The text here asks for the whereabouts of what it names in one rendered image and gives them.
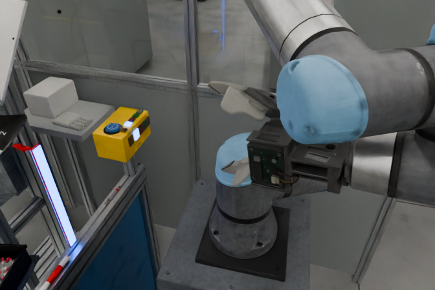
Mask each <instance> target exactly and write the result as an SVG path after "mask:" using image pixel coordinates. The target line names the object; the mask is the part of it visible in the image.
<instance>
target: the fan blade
mask: <svg viewBox="0 0 435 290"><path fill-rule="evenodd" d="M26 120H27V116H26V114H23V115H0V129H3V130H8V131H9V132H8V134H7V135H6V137H0V150H1V151H2V152H1V154H0V156H1V155H2V154H3V152H4V151H5V150H6V149H7V148H8V146H9V145H10V143H11V142H12V141H13V140H14V138H15V137H16V135H17V134H18V133H19V131H20V130H21V128H22V127H23V125H24V123H25V122H26Z"/></svg>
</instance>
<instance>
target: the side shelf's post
mask: <svg viewBox="0 0 435 290"><path fill-rule="evenodd" d="M63 139H64V142H65V145H66V148H67V151H68V154H69V158H70V160H71V164H72V167H73V170H74V173H75V176H76V179H77V181H78V186H79V188H80V191H81V194H82V197H83V200H84V203H85V207H86V209H87V213H88V216H89V219H90V218H91V216H92V215H93V214H94V213H95V212H96V210H97V209H98V206H97V203H96V199H95V195H94V193H93V189H92V186H91V182H90V179H89V176H88V173H87V169H86V166H85V162H84V158H83V155H82V151H81V149H80V145H79V142H78V141H77V140H71V139H65V138H63Z"/></svg>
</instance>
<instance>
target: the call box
mask: <svg viewBox="0 0 435 290"><path fill-rule="evenodd" d="M137 110H138V109H134V108H130V107H122V106H121V107H119V108H118V109H117V110H116V111H115V112H114V113H113V114H112V115H111V116H110V117H109V118H108V119H107V120H106V121H105V122H103V123H102V124H101V125H100V126H99V127H98V128H97V129H96V130H95V131H94V132H93V138H94V142H95V146H96V150H97V154H98V156H99V157H103V158H106V159H112V160H115V161H121V162H128V161H129V160H130V158H131V157H132V156H133V155H134V153H135V152H136V151H137V150H138V149H139V148H140V146H141V145H142V143H143V142H144V141H145V140H146V139H147V138H148V136H149V135H150V134H151V130H150V125H149V126H148V127H147V128H146V129H145V130H144V131H143V133H142V134H141V136H140V137H139V138H138V139H137V140H135V138H134V134H133V132H134V131H135V130H136V129H137V128H138V127H139V125H140V124H141V123H142V122H143V121H144V120H145V118H146V117H147V116H148V111H145V110H143V112H142V113H141V114H140V116H139V117H138V118H136V120H135V121H134V122H132V125H130V127H129V126H125V125H124V124H125V123H126V122H127V121H128V119H129V118H130V117H132V115H133V114H134V113H136V111H137ZM110 123H117V124H120V128H127V129H128V130H127V131H126V132H125V133H121V132H119V131H117V132H114V133H108V132H107V131H106V126H107V125H108V124H110ZM130 135H133V139H134V144H133V145H132V146H131V147H129V143H128V138H129V136H130Z"/></svg>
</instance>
